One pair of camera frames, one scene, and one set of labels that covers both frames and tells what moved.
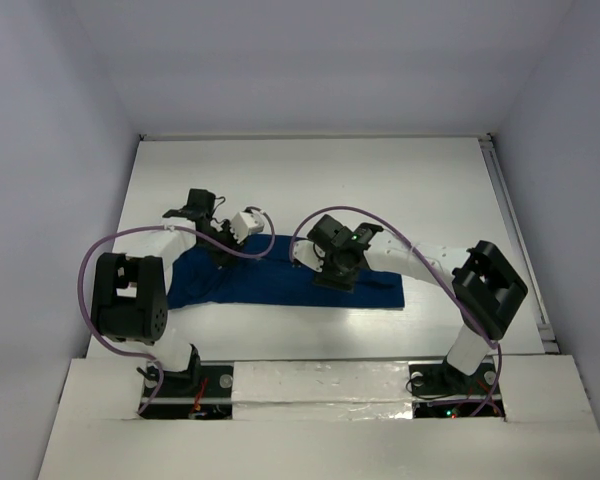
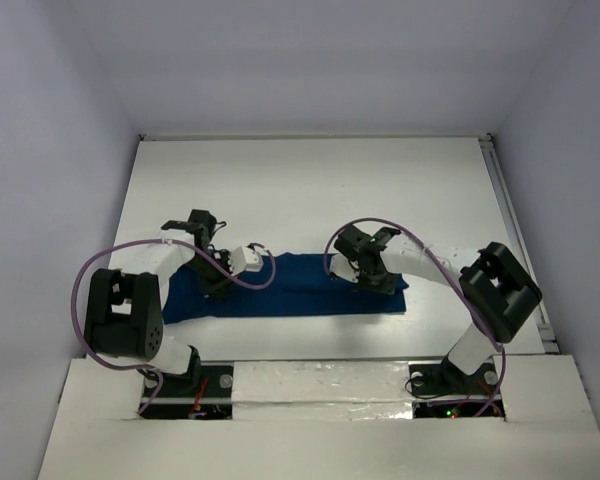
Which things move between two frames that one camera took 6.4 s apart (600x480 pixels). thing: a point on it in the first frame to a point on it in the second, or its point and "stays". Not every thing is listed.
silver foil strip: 321,391 stays
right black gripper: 326,277 to 389,286
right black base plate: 439,390 stays
